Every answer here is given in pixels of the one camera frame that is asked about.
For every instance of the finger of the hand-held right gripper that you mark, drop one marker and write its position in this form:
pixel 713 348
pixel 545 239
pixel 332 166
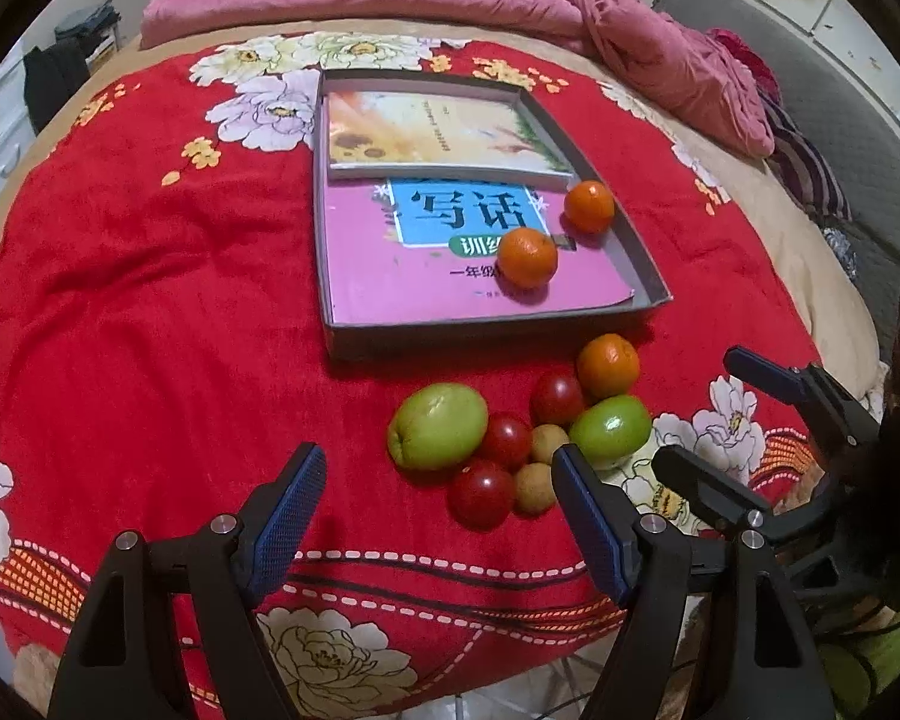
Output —
pixel 705 481
pixel 765 375

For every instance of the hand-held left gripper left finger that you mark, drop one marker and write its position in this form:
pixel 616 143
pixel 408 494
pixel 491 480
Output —
pixel 292 517

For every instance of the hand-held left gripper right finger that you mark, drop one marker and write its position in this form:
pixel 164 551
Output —
pixel 591 521

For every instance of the tan longan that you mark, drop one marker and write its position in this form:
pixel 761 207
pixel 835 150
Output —
pixel 534 489
pixel 550 442

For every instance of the red cherry tomato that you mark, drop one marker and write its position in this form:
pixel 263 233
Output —
pixel 557 397
pixel 482 493
pixel 506 441

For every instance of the orange tangerine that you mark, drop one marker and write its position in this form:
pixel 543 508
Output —
pixel 589 206
pixel 526 257
pixel 607 366

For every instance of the large green jujube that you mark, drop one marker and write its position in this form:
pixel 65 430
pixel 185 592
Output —
pixel 439 426

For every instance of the grey cardboard tray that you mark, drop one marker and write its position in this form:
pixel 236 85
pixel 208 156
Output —
pixel 420 335

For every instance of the yellow green cloth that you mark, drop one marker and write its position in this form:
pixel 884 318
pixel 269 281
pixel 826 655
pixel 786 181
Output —
pixel 885 660

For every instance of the striped pillow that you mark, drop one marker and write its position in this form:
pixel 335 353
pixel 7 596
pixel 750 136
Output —
pixel 810 165

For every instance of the red floral blanket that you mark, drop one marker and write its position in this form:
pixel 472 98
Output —
pixel 157 315

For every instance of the pink workbook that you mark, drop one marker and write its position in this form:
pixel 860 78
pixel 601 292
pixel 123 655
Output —
pixel 375 262

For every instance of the grey headboard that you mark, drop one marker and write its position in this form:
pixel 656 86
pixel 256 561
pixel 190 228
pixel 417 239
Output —
pixel 832 97

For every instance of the magenta pillow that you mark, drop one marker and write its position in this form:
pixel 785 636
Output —
pixel 739 56

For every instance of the sunflower cover book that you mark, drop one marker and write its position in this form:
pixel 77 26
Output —
pixel 420 127

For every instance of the white drawer cabinet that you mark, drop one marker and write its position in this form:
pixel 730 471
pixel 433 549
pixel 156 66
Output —
pixel 0 135

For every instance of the pink quilt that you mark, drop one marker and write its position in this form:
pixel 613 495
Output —
pixel 345 0

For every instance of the stack of folded jeans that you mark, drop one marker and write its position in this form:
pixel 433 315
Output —
pixel 90 21

